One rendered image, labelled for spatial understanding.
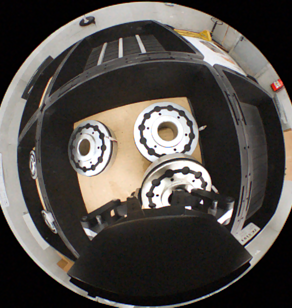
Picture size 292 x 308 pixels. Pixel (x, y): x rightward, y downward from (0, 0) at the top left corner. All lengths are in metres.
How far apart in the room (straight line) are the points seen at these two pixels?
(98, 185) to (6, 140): 3.25
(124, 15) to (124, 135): 3.21
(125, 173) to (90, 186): 0.09
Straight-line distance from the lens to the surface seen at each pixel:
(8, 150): 3.29
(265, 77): 3.06
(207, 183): 0.15
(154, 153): 0.16
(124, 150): 0.19
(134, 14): 3.29
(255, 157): 0.35
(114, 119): 0.21
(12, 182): 3.16
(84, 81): 0.16
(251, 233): 0.37
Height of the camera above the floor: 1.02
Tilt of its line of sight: 85 degrees down
